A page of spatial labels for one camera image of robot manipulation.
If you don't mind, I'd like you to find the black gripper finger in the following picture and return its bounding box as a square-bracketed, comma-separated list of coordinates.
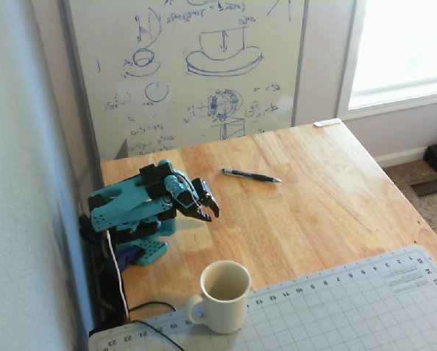
[202, 192, 221, 219]
[182, 206, 213, 223]

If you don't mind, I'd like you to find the black teal gripper body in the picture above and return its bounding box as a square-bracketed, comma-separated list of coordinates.
[162, 174, 212, 214]

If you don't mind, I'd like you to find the dark blue pen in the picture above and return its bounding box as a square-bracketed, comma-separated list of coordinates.
[220, 167, 283, 184]

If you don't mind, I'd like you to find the cream ceramic mug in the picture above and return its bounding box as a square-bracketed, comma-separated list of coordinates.
[184, 260, 253, 336]

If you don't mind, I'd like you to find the blue clamp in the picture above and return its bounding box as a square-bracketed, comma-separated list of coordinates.
[79, 214, 146, 276]

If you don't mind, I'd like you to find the whiteboard with blue drawings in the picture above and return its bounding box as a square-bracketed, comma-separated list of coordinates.
[59, 0, 310, 162]

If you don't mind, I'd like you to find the grey cutting mat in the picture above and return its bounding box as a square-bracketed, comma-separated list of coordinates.
[89, 244, 437, 351]

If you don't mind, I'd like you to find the brown floor vent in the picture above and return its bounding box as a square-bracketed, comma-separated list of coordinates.
[408, 175, 437, 198]

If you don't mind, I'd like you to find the white framed window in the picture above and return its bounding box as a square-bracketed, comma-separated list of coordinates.
[336, 0, 437, 121]

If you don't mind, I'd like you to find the red white servo wire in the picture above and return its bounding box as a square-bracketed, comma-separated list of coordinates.
[176, 174, 201, 212]

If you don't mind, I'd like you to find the black cable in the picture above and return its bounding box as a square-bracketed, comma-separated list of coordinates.
[127, 320, 187, 351]
[127, 301, 178, 320]

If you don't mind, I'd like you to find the white cable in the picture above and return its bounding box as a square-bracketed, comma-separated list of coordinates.
[106, 229, 131, 325]

